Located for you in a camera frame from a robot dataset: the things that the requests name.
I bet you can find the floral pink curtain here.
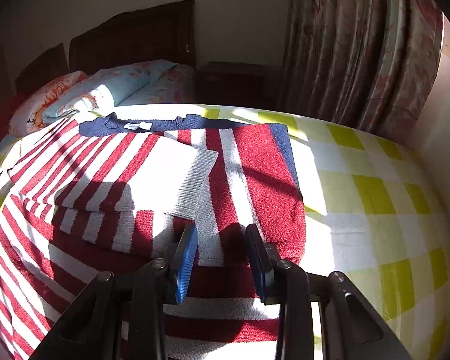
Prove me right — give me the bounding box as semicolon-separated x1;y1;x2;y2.
278;0;443;144

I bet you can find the dark wooden nightstand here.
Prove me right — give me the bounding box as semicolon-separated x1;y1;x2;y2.
195;62;281;111

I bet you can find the dark wooden headboard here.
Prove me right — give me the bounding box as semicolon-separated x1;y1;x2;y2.
69;0;196;75
15;43;70;94

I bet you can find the orange floral pillow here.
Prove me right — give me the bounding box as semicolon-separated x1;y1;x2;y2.
9;71;88;137

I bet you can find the red white striped knit sweater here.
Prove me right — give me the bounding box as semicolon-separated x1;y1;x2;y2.
0;115;305;359

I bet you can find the light blue floral pillow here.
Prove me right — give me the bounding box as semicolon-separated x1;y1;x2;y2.
42;59;177;125

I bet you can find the pink floral pillow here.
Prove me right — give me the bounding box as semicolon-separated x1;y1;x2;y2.
119;64;196;107

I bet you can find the yellow green checked bedsheet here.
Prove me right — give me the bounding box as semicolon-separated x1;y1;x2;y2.
0;103;450;360

